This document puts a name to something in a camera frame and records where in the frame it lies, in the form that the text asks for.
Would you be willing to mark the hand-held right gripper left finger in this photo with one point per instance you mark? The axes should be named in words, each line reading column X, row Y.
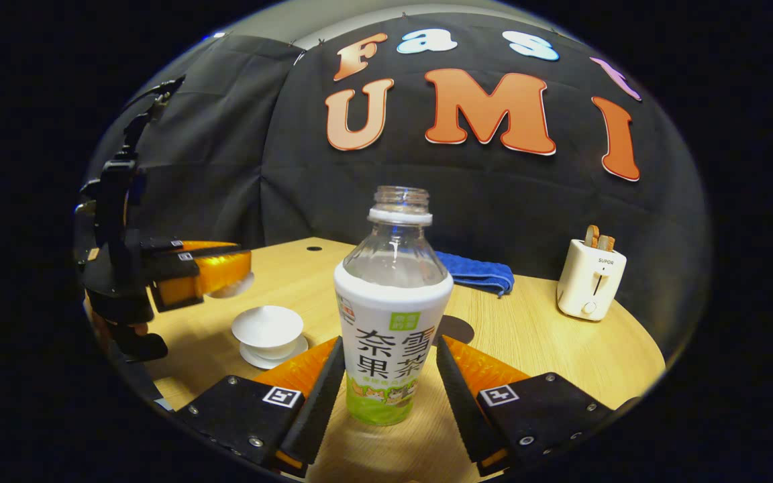
column 316, row 409

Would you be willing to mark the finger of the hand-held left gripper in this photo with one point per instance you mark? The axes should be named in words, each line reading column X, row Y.
column 192, row 247
column 205, row 275

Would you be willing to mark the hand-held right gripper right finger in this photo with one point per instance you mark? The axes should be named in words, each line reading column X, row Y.
column 460, row 409

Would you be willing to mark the dark round coaster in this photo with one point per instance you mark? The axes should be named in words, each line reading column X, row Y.
column 459, row 329

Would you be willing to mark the white teacup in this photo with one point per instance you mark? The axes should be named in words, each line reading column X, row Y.
column 267, row 329

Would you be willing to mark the clear water bottle white label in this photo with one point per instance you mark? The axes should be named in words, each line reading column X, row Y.
column 393, row 335

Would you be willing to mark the white saucer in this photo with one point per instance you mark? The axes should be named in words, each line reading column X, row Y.
column 289, row 355

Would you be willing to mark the blue towel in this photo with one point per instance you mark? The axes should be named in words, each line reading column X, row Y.
column 477, row 272

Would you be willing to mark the white toaster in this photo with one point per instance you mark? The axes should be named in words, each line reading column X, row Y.
column 588, row 282

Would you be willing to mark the bread slice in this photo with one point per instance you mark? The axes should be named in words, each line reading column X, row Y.
column 606, row 243
column 591, row 236

